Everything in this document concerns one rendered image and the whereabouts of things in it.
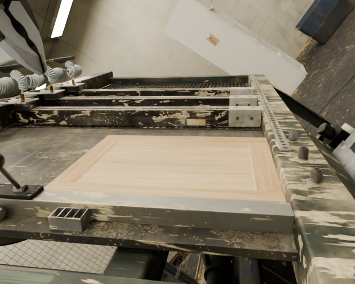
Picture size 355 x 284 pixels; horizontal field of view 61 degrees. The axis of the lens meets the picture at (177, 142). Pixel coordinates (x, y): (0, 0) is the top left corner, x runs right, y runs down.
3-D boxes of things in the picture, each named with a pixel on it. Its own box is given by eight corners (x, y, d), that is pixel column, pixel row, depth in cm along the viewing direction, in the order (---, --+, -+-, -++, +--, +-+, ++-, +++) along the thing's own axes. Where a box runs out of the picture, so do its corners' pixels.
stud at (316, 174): (323, 184, 64) (324, 171, 63) (310, 183, 64) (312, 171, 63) (320, 179, 66) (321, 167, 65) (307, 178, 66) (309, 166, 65)
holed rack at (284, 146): (292, 151, 82) (292, 149, 82) (280, 151, 82) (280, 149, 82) (253, 74, 235) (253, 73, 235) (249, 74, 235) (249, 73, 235)
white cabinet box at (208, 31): (307, 74, 420) (182, -8, 413) (280, 107, 449) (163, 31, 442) (302, 64, 472) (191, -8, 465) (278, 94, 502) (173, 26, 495)
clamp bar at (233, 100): (256, 113, 140) (258, 60, 132) (25, 112, 161) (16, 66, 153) (254, 108, 149) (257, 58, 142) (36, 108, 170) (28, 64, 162)
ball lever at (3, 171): (27, 200, 66) (-9, 163, 56) (11, 199, 67) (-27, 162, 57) (34, 185, 69) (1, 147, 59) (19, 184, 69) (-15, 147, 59)
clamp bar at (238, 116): (261, 128, 118) (263, 65, 110) (-8, 125, 139) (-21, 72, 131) (258, 121, 128) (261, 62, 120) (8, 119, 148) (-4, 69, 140)
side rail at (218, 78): (247, 90, 232) (248, 75, 228) (111, 92, 251) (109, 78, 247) (247, 88, 239) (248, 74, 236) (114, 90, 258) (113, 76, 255)
